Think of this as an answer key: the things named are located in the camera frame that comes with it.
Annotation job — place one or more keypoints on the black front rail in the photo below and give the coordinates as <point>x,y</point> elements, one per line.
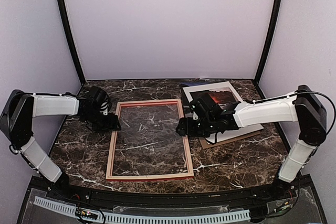
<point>254,197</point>

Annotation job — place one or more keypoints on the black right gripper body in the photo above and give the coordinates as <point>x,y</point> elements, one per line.
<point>202,129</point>

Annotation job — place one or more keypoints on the sunset seascape photo print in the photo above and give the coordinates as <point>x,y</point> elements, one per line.
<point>222,93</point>

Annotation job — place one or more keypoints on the right black corner post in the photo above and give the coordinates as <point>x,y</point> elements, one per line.
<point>268,40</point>

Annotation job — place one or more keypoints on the brown frame backing board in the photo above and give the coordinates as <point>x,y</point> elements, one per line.
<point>231,136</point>

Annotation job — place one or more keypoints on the white slotted cable duct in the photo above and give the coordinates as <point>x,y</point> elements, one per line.
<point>95,216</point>

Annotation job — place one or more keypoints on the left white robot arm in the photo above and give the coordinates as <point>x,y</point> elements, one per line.
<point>22,108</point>

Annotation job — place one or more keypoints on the black corner post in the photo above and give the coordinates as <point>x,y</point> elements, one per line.
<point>268,40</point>
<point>70,40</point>

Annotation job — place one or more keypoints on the wooden red-edged picture frame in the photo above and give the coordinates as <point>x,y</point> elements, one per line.
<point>111,155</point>

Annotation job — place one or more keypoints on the left black corner post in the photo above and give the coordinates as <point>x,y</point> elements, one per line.
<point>70,40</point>

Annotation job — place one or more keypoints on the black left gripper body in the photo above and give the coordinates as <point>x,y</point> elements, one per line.
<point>99,122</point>

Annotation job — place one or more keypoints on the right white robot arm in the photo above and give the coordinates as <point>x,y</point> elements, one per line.
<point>302,106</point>

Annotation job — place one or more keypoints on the white photo mat board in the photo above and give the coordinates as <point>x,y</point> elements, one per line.
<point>222,93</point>

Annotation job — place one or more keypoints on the clear acrylic sheet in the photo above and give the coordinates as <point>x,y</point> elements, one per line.
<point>149,137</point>

